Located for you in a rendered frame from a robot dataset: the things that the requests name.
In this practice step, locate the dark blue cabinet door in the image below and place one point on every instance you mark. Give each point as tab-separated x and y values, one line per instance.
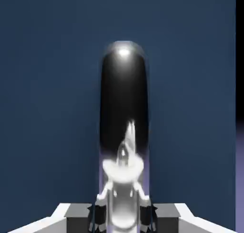
47	84

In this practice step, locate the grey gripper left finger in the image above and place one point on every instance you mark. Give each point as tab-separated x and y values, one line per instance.
76	217

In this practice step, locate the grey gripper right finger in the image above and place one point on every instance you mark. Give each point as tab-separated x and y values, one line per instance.
167	217

